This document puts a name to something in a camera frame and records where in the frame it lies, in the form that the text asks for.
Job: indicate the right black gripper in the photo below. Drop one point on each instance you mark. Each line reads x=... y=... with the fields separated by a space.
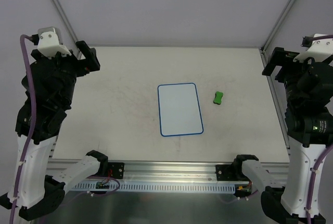
x=277 y=61

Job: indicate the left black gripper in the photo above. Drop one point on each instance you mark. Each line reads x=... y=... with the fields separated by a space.
x=87 y=56

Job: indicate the green whiteboard eraser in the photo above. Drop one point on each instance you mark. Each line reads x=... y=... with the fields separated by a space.
x=218 y=97

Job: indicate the blue framed small whiteboard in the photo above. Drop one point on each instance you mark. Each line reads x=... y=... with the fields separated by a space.
x=179 y=110

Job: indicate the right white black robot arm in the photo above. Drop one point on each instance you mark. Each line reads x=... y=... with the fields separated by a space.
x=310 y=133

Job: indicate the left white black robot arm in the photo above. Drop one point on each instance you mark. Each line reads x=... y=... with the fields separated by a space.
x=34 y=193

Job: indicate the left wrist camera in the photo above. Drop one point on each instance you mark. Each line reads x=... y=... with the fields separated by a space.
x=47 y=41

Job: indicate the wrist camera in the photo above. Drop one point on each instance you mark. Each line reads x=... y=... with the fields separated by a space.
x=319 y=47
x=47 y=41

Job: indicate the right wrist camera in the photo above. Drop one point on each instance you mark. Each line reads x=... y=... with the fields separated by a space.
x=319 y=47

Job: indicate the left aluminium frame post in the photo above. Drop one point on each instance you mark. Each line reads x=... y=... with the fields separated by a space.
x=64 y=18

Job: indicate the aluminium frame post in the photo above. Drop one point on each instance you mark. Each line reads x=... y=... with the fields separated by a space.
x=64 y=18
x=278 y=24

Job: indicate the right aluminium frame post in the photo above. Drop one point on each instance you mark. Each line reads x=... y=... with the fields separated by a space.
x=278 y=24

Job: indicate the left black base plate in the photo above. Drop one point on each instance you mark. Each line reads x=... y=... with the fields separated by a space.
x=115 y=170

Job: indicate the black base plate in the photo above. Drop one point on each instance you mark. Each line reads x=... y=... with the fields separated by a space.
x=115 y=170
x=228 y=173

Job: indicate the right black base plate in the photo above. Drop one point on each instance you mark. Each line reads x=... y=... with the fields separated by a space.
x=228 y=173

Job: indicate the aluminium mounting rail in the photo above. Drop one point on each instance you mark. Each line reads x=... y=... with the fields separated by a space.
x=164 y=171

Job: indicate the white slotted cable duct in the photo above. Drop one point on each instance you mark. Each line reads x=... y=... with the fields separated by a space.
x=156 y=187

